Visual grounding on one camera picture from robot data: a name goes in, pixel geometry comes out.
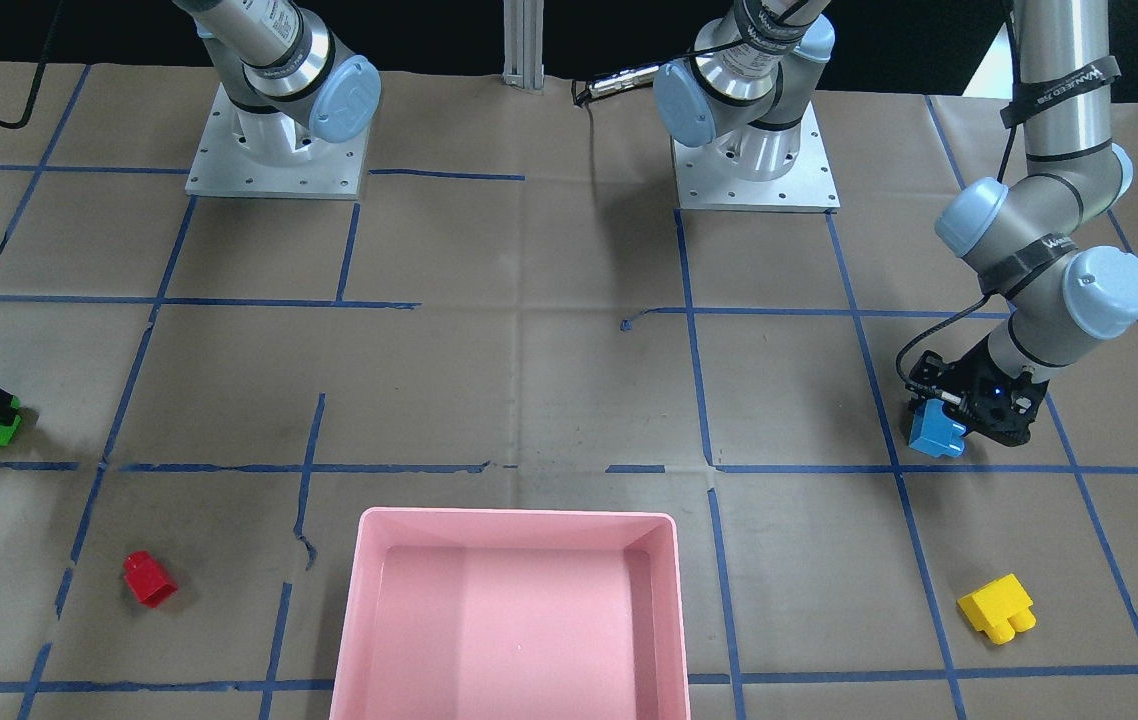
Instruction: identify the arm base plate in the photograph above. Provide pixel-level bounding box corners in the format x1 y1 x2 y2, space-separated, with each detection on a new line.
670 105 842 213
185 86 372 201

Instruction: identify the aluminium frame post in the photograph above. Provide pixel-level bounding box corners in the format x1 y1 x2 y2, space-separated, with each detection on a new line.
502 0 545 94

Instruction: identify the yellow toy block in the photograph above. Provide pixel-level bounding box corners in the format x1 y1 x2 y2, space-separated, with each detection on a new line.
957 573 1037 644

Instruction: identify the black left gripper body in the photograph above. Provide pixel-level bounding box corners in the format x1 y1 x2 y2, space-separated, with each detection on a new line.
907 344 1048 446

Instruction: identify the red toy block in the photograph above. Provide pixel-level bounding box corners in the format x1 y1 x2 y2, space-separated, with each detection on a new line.
122 551 179 609

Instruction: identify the blue toy block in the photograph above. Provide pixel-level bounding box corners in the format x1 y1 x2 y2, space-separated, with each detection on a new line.
908 398 970 457

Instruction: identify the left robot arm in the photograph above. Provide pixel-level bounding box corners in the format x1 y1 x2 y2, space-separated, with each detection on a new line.
902 1 1138 457

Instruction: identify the pink plastic box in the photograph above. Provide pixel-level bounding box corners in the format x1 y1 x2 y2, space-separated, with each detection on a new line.
328 507 691 719

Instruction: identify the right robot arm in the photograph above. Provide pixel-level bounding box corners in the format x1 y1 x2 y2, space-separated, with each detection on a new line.
180 1 835 183

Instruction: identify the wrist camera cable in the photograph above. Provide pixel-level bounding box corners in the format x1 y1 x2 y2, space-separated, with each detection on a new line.
894 295 995 402

